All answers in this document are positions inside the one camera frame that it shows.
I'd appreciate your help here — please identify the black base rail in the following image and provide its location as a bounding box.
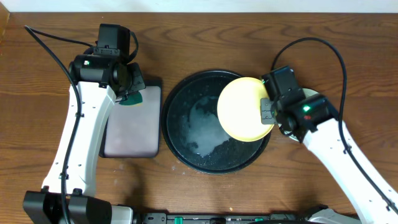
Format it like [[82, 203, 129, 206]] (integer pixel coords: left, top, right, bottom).
[[136, 212, 361, 224]]

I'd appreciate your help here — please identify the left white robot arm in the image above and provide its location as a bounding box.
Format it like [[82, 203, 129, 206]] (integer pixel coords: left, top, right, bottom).
[[23, 54, 145, 223]]

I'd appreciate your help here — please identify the green yellow sponge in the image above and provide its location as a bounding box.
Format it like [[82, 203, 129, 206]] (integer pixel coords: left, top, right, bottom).
[[119, 91, 143, 106]]

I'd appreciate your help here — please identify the round black tray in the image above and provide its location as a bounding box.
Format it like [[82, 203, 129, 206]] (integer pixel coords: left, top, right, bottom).
[[161, 70, 271, 174]]

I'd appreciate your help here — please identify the yellow plate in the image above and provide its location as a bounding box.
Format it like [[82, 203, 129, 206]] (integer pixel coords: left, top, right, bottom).
[[217, 77, 274, 142]]

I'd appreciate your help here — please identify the rectangular black tray pink mat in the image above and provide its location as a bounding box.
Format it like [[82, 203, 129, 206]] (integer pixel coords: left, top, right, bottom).
[[99, 79, 162, 158]]

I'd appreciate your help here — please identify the mint green plate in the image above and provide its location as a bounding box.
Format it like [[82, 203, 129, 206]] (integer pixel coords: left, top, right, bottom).
[[279, 88, 318, 142]]

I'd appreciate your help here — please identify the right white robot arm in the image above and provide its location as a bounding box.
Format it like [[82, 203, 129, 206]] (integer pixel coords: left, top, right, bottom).
[[260, 93, 397, 223]]

